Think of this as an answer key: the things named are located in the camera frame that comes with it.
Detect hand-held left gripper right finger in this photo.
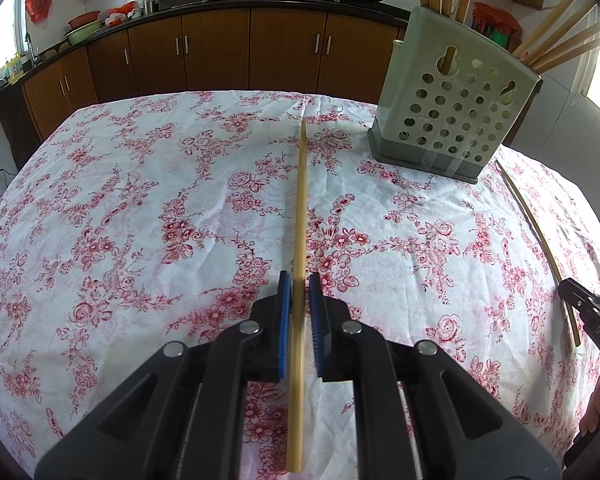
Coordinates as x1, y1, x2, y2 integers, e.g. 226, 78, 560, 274
308, 272, 561, 480

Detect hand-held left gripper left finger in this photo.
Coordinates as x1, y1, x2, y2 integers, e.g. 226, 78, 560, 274
35, 270, 292, 480

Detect green perforated chopstick holder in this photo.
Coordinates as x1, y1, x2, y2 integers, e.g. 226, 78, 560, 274
367, 5, 542, 183

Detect person's right hand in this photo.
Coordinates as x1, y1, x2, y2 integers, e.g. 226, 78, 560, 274
579, 359, 600, 437

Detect red floral tablecloth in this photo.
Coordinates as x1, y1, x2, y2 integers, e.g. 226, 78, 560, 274
0, 90, 600, 480

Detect brown wooden base cabinets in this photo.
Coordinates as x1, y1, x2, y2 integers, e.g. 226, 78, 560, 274
22, 7, 411, 142

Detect red bag of bottles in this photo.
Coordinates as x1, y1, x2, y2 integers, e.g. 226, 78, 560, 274
472, 2, 524, 54

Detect black kitchen countertop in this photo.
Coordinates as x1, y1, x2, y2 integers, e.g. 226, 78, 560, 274
0, 0, 412, 116

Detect red and white bag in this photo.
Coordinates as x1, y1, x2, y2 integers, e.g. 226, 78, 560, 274
105, 2, 141, 26

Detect green basin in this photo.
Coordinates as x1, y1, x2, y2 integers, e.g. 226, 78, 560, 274
64, 22, 106, 46

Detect red basin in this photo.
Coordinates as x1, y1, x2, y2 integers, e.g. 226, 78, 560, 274
67, 11, 102, 30

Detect hanging red plastic bag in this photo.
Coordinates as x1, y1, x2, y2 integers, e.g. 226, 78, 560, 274
25, 0, 55, 24

